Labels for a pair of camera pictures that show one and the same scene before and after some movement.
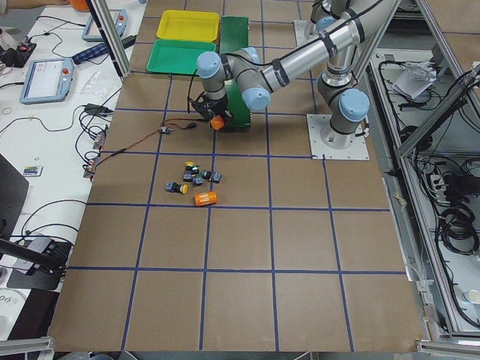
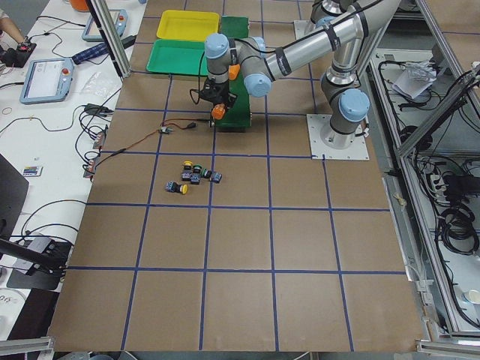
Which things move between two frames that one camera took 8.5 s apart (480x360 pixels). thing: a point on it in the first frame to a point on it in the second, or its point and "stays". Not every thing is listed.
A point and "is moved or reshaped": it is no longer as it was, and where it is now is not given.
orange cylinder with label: (205, 198) is moved or reshaped
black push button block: (196, 180) stays
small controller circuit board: (165, 130) stays
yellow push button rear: (189, 165) stays
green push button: (211, 177) stays
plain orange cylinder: (217, 122) is moved or reshaped
